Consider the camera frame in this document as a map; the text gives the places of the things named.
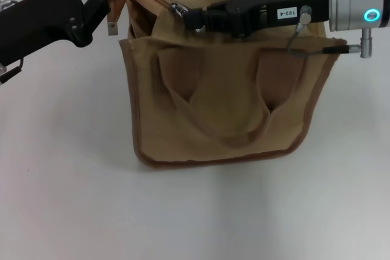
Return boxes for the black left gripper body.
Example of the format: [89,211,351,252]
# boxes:
[0,0,96,69]

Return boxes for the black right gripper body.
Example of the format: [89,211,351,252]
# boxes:
[224,0,332,38]

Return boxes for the khaki canvas food bag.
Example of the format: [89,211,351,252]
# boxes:
[107,0,349,170]

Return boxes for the silver metal zipper pull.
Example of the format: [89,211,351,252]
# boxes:
[170,1,191,17]

